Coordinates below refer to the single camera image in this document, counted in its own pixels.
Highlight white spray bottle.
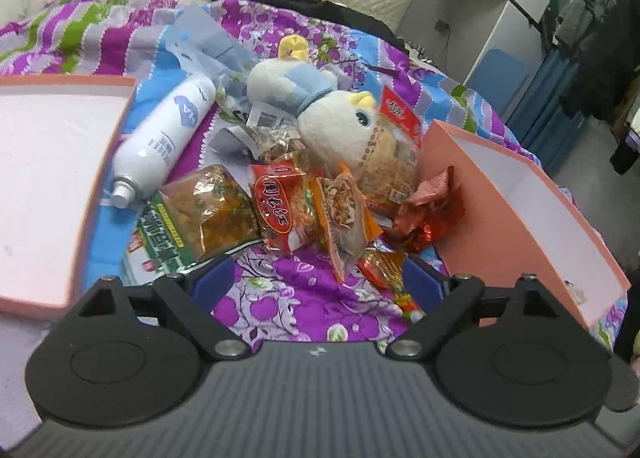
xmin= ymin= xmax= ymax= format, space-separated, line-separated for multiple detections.
xmin=109 ymin=73 xmax=218 ymax=209

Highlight white duck plush toy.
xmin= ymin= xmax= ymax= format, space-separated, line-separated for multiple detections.
xmin=246 ymin=36 xmax=396 ymax=189

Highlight red peanut snack packet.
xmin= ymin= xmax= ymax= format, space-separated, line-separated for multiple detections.
xmin=249 ymin=153 xmax=327 ymax=254

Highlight purple floral printed blanket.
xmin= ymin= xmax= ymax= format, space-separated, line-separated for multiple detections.
xmin=0 ymin=0 xmax=631 ymax=354

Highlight small orange-red snack packet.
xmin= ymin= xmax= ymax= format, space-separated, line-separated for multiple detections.
xmin=357 ymin=248 xmax=426 ymax=324

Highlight large red-topped bread packet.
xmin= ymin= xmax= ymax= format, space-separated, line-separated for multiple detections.
xmin=357 ymin=86 xmax=427 ymax=216

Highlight black hanging coat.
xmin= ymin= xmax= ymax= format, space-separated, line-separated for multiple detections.
xmin=560 ymin=0 xmax=640 ymax=120

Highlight blue hanging cloth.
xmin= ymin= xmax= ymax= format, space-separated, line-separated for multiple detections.
xmin=520 ymin=46 xmax=587 ymax=172

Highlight grey hanging jacket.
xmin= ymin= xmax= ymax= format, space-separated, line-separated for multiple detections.
xmin=552 ymin=0 xmax=614 ymax=47

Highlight blue mat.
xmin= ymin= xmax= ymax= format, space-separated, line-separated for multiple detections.
xmin=465 ymin=48 xmax=531 ymax=112

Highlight clear blue-grey plastic bag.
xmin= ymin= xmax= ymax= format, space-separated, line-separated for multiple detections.
xmin=162 ymin=6 xmax=259 ymax=125

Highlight green snack packet yellow beans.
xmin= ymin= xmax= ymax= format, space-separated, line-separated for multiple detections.
xmin=122 ymin=164 xmax=262 ymax=287

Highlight grey-white snack packet with barcode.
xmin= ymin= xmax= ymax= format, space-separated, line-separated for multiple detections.
xmin=207 ymin=101 xmax=307 ymax=164

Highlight orange snack packet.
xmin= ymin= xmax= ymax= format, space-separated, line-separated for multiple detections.
xmin=310 ymin=163 xmax=384 ymax=284

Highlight pink cardboard box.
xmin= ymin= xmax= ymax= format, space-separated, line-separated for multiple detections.
xmin=419 ymin=119 xmax=632 ymax=330

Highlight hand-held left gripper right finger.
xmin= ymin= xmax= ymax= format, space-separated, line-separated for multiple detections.
xmin=385 ymin=256 xmax=563 ymax=361

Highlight pink cardboard box lid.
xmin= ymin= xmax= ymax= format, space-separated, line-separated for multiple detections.
xmin=0 ymin=74 xmax=138 ymax=315

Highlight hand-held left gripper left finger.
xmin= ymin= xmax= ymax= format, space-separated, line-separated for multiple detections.
xmin=75 ymin=259 xmax=252 ymax=361

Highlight dark red crinkled snack packet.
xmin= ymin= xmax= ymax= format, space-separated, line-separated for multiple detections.
xmin=392 ymin=165 xmax=467 ymax=254

